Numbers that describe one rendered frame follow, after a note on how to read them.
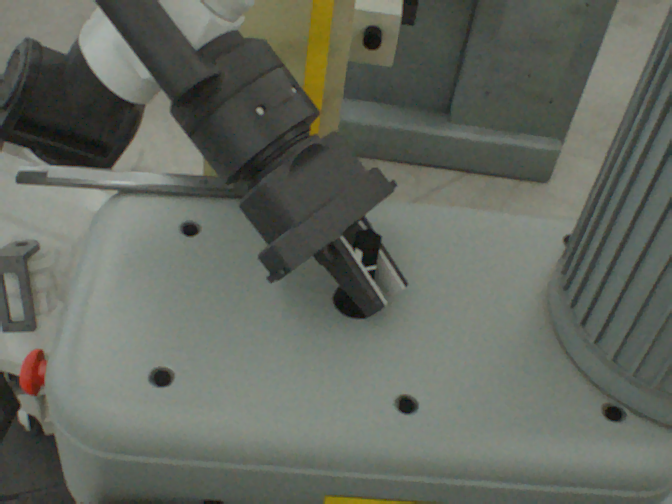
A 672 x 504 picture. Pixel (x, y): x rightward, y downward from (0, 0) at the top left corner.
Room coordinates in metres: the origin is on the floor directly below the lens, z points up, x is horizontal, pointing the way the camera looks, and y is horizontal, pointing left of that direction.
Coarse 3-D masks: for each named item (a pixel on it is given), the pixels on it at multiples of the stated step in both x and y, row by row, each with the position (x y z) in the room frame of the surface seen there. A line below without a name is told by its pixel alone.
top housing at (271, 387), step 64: (128, 192) 0.52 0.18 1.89; (128, 256) 0.45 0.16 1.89; (192, 256) 0.46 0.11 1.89; (256, 256) 0.47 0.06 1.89; (448, 256) 0.50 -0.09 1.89; (512, 256) 0.51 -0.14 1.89; (64, 320) 0.38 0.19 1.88; (128, 320) 0.39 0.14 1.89; (192, 320) 0.40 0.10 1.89; (256, 320) 0.41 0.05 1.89; (320, 320) 0.41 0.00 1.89; (384, 320) 0.42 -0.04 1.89; (448, 320) 0.43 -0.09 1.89; (512, 320) 0.44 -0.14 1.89; (64, 384) 0.33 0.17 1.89; (128, 384) 0.33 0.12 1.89; (192, 384) 0.34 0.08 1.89; (256, 384) 0.35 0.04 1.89; (320, 384) 0.36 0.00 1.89; (384, 384) 0.37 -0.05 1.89; (448, 384) 0.37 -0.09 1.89; (512, 384) 0.38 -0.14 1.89; (576, 384) 0.39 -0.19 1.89; (64, 448) 0.31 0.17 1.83; (128, 448) 0.30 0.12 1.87; (192, 448) 0.30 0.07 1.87; (256, 448) 0.31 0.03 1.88; (320, 448) 0.31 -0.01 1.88; (384, 448) 0.32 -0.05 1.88; (448, 448) 0.33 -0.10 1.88; (512, 448) 0.33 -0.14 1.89; (576, 448) 0.34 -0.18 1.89; (640, 448) 0.35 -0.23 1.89
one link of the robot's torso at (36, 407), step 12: (12, 384) 0.92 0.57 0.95; (24, 396) 0.91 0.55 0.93; (36, 396) 0.93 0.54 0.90; (24, 408) 0.91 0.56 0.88; (36, 408) 0.92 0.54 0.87; (48, 408) 0.99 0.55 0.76; (36, 420) 0.99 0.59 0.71; (48, 420) 0.97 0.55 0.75; (36, 432) 0.99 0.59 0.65; (48, 432) 0.99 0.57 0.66
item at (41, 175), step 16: (16, 176) 0.51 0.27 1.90; (32, 176) 0.51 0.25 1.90; (48, 176) 0.51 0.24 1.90; (64, 176) 0.52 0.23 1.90; (80, 176) 0.52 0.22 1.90; (96, 176) 0.52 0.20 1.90; (112, 176) 0.53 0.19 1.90; (128, 176) 0.53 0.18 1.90; (144, 176) 0.53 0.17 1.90; (160, 176) 0.53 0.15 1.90; (176, 176) 0.54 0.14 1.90; (192, 176) 0.54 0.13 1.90; (208, 176) 0.54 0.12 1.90; (160, 192) 0.52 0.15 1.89; (176, 192) 0.52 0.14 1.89; (192, 192) 0.53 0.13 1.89; (208, 192) 0.53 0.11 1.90; (224, 192) 0.53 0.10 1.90; (240, 192) 0.53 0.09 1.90
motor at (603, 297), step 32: (640, 96) 0.47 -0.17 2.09; (640, 128) 0.45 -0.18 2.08; (608, 160) 0.47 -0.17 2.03; (640, 160) 0.44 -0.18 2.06; (608, 192) 0.45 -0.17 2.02; (640, 192) 0.42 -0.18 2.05; (576, 224) 0.49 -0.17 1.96; (608, 224) 0.44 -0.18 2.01; (640, 224) 0.42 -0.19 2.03; (576, 256) 0.45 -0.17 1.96; (608, 256) 0.43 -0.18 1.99; (640, 256) 0.41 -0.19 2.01; (576, 288) 0.44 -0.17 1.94; (608, 288) 0.42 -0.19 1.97; (640, 288) 0.40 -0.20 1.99; (576, 320) 0.43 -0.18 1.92; (608, 320) 0.41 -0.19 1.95; (640, 320) 0.39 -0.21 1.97; (576, 352) 0.41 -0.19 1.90; (608, 352) 0.40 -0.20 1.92; (640, 352) 0.38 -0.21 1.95; (608, 384) 0.39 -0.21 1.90; (640, 384) 0.38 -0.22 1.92
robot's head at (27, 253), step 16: (32, 240) 0.65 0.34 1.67; (0, 256) 0.59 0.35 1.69; (16, 256) 0.60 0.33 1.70; (32, 256) 0.62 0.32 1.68; (48, 256) 0.63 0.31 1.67; (0, 272) 0.59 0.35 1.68; (16, 272) 0.59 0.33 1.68; (0, 288) 0.58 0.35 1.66; (0, 304) 0.57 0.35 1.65; (32, 304) 0.57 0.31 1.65; (0, 320) 0.56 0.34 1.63; (32, 320) 0.56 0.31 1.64
